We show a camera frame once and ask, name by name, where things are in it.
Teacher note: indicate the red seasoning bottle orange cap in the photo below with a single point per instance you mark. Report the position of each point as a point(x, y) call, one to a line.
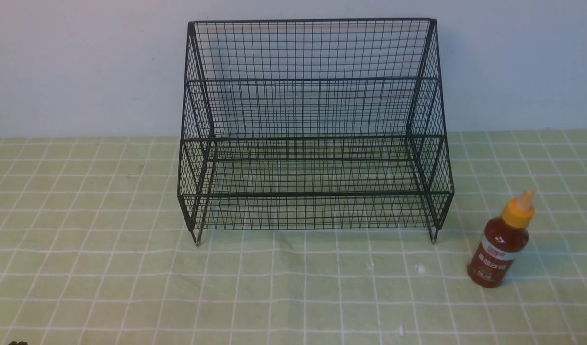
point(503, 239)

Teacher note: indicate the green checkered tablecloth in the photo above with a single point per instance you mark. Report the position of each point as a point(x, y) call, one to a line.
point(94, 251)

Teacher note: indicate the black wire mesh rack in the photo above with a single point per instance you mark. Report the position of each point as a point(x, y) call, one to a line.
point(333, 123)

